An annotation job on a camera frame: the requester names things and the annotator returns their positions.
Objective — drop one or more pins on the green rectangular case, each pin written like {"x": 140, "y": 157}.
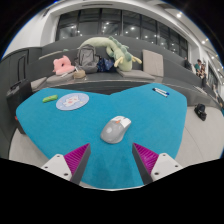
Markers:
{"x": 50, "y": 98}

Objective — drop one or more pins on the grey and white computer mouse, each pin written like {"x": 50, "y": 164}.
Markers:
{"x": 114, "y": 131}

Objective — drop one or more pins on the black bag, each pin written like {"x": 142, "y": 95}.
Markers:
{"x": 201, "y": 112}

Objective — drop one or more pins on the beige square cushion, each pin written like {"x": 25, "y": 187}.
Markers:
{"x": 153, "y": 62}

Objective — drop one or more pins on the black suitcase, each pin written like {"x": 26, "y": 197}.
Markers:
{"x": 18, "y": 96}

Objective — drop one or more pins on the pink plush cushion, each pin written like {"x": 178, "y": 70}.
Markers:
{"x": 62, "y": 66}

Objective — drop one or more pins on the round pale blue mouse pad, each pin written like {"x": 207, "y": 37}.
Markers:
{"x": 72, "y": 101}

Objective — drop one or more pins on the light grey flat cushion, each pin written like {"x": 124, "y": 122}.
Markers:
{"x": 38, "y": 84}

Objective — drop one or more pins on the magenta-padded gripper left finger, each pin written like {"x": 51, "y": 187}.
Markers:
{"x": 76, "y": 159}

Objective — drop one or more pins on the grey flat square cushion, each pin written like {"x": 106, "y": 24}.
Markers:
{"x": 136, "y": 74}

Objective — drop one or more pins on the tan woven basket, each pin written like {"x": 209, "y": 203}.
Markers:
{"x": 79, "y": 74}

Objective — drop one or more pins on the grey backpack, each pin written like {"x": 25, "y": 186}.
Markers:
{"x": 87, "y": 58}

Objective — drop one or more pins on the grey round seat cushion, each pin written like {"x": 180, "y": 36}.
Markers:
{"x": 58, "y": 79}

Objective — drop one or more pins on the dark blue patterned bag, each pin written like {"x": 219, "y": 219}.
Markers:
{"x": 105, "y": 65}

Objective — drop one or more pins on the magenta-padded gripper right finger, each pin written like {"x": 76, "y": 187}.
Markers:
{"x": 148, "y": 159}

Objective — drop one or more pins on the green dragon plush toy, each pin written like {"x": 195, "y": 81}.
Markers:
{"x": 120, "y": 56}

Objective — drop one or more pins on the person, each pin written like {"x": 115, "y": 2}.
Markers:
{"x": 203, "y": 75}
{"x": 198, "y": 66}

